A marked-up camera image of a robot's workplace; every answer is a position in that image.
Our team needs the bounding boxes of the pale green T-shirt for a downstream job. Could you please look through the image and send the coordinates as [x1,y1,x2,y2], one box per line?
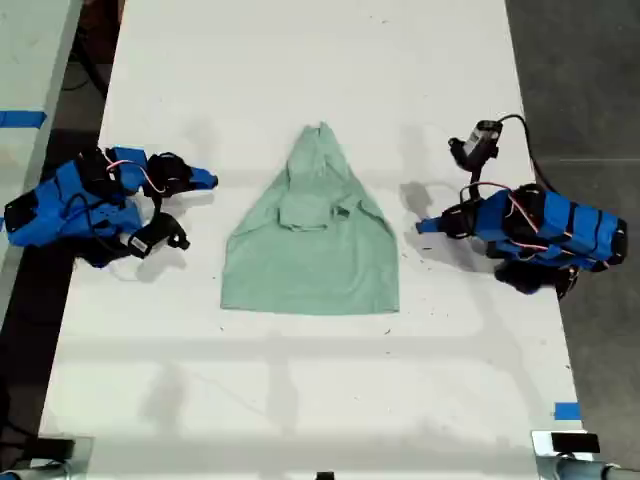
[219,120,402,317]

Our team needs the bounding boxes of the long blue tape strip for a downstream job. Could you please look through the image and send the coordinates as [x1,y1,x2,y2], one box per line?
[0,110,48,129]

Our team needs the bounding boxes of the pale grey side table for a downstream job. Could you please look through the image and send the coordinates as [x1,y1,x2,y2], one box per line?
[0,0,85,311]

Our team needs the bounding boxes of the small black box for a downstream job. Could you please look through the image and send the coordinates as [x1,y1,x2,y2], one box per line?
[550,432,602,455]
[36,437,77,458]

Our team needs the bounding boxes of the red white servo wire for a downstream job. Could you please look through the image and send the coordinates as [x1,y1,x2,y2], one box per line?
[105,158,169,196]
[503,195,554,261]

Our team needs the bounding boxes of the black camera cable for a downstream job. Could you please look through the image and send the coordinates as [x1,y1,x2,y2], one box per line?
[497,114,554,190]

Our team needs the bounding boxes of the black silver camera box on stalk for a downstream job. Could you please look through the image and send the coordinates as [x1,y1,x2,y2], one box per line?
[447,119,503,202]

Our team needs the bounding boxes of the black floor cable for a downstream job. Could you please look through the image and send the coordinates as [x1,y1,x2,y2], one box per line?
[63,44,109,99]

